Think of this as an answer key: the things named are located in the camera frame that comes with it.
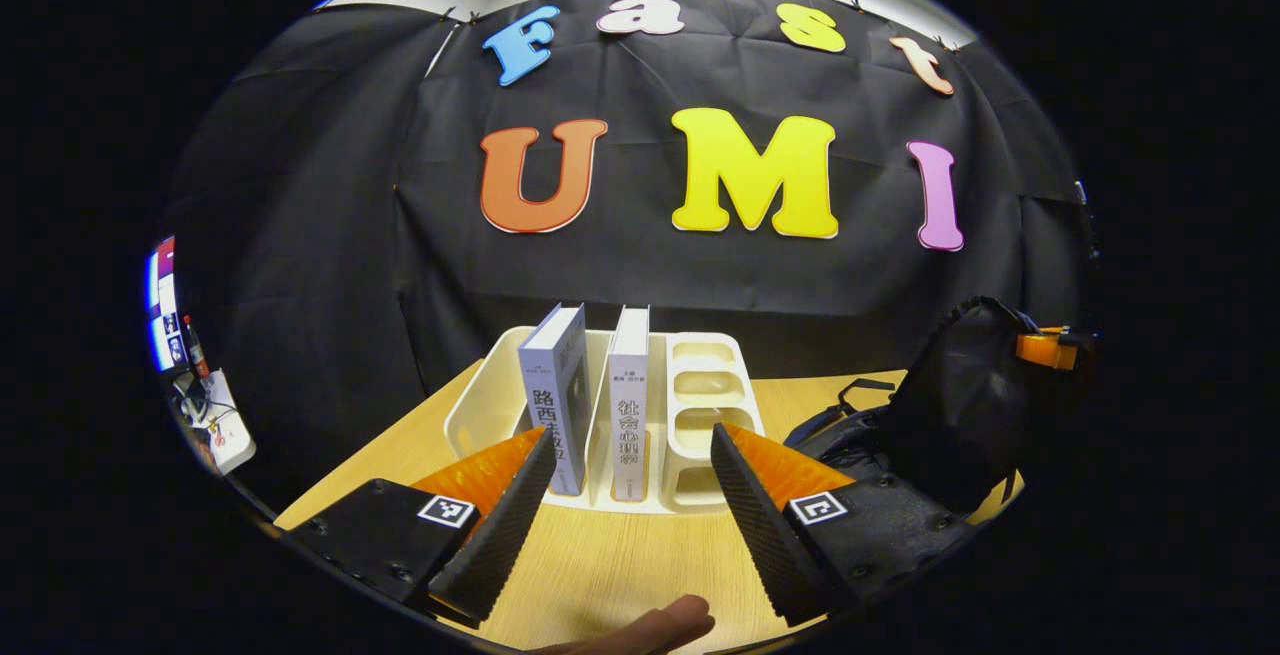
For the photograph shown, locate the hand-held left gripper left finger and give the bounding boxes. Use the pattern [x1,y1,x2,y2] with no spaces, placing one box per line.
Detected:
[280,425,561,624]

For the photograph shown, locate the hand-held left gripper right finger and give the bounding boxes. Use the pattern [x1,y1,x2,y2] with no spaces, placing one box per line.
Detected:
[710,422,979,629]

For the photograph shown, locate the blue schoolbag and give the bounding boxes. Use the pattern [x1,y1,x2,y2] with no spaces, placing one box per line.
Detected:
[785,295,1031,526]

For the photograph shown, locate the cream plastic bookshelf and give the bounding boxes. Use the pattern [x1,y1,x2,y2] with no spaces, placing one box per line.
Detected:
[443,325,766,516]

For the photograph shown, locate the grey cover book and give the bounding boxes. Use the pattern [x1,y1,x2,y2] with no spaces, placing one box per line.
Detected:
[517,303,591,496]

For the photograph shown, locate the white cover book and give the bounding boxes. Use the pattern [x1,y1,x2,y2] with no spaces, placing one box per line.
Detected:
[608,305,651,503]

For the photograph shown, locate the black backdrop cloth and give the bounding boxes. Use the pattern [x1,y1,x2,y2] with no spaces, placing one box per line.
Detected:
[165,0,1096,506]

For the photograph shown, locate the red bottle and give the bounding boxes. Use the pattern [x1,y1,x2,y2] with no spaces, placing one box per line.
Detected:
[183,315,212,380]

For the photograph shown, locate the lit computer screen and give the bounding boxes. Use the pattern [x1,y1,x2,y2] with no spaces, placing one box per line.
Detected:
[148,235,187,373]

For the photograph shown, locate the thin white rod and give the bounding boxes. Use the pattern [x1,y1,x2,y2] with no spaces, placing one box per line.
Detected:
[424,19,457,78]

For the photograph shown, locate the white device with cables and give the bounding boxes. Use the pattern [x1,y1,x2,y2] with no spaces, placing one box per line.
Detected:
[170,370,257,476]

